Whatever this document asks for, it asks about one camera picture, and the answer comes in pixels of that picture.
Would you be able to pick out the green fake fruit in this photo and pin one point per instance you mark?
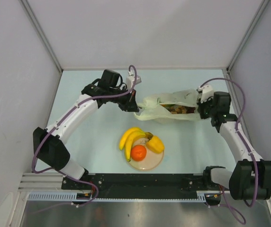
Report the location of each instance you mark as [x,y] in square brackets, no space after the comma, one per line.
[168,105]

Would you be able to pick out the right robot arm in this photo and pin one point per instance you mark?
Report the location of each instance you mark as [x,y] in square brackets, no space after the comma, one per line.
[251,177]

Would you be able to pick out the yellow fake bell pepper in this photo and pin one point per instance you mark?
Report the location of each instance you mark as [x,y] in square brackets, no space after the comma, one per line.
[155,145]

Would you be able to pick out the pink ceramic plate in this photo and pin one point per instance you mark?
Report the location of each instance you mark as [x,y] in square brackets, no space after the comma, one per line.
[151,160]

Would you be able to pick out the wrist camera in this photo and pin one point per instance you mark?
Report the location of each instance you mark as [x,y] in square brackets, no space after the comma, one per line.
[205,93]
[130,81]

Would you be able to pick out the pale green plastic bag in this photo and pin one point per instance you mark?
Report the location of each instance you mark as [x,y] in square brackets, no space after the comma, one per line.
[151,107]

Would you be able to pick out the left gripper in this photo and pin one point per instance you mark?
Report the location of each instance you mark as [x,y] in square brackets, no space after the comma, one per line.
[130,104]

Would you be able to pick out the fake dark grapes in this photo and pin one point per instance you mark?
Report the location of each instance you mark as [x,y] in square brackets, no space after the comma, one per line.
[179,109]

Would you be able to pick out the orange fake fruit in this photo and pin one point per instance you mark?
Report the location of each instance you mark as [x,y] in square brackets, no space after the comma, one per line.
[138,153]

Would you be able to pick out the yellow fake banana bunch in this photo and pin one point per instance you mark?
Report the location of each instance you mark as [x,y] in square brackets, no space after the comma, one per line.
[129,137]

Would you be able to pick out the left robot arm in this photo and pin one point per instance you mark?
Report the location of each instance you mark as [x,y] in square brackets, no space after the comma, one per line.
[49,143]

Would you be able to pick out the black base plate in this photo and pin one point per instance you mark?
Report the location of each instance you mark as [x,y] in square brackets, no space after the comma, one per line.
[153,186]

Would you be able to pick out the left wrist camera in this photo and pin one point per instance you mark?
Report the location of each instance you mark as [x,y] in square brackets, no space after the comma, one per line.
[130,81]

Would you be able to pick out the white cable duct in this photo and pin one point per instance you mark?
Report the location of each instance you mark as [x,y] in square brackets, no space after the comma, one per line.
[82,197]

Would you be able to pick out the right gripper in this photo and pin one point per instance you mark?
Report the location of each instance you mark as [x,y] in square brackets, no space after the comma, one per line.
[200,105]

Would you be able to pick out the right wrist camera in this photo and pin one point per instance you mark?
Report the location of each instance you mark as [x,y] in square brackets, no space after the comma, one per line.
[205,93]

